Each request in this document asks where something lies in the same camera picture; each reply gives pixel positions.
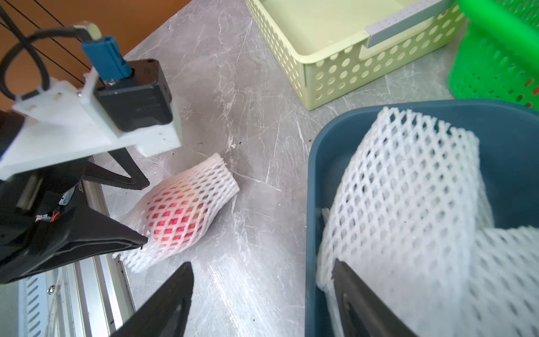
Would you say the white foam net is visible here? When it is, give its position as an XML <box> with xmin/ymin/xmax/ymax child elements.
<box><xmin>456</xmin><ymin>226</ymin><xmax>538</xmax><ymax>336</ymax></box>
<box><xmin>316</xmin><ymin>107</ymin><xmax>488</xmax><ymax>336</ymax></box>

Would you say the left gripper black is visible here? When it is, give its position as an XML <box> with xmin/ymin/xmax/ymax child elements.
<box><xmin>1</xmin><ymin>148</ymin><xmax>150</xmax><ymax>284</ymax></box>

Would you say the green plastic mesh basket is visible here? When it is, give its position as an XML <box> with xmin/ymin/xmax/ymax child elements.
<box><xmin>448</xmin><ymin>1</ymin><xmax>538</xmax><ymax>112</ymax></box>

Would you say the netted apple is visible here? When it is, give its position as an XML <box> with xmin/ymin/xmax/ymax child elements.
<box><xmin>119</xmin><ymin>153</ymin><xmax>239</xmax><ymax>273</ymax></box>

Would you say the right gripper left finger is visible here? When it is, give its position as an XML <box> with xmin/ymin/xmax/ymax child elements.
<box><xmin>112</xmin><ymin>262</ymin><xmax>195</xmax><ymax>337</ymax></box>

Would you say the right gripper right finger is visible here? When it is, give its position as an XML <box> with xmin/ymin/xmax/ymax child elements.
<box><xmin>332</xmin><ymin>260</ymin><xmax>415</xmax><ymax>336</ymax></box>

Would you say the dark teal plastic tray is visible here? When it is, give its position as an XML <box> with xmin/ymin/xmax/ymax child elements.
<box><xmin>305</xmin><ymin>100</ymin><xmax>538</xmax><ymax>336</ymax></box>

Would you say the aluminium front rail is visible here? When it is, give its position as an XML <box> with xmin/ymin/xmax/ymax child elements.
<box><xmin>15</xmin><ymin>254</ymin><xmax>135</xmax><ymax>336</ymax></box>

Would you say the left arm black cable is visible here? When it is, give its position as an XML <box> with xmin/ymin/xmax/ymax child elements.
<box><xmin>0</xmin><ymin>3</ymin><xmax>93</xmax><ymax>102</ymax></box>

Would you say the cream perforated plastic basket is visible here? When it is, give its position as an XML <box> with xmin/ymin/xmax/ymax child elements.
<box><xmin>246</xmin><ymin>0</ymin><xmax>465</xmax><ymax>110</ymax></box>

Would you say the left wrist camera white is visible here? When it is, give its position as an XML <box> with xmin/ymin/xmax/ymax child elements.
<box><xmin>1</xmin><ymin>22</ymin><xmax>181</xmax><ymax>180</ymax></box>

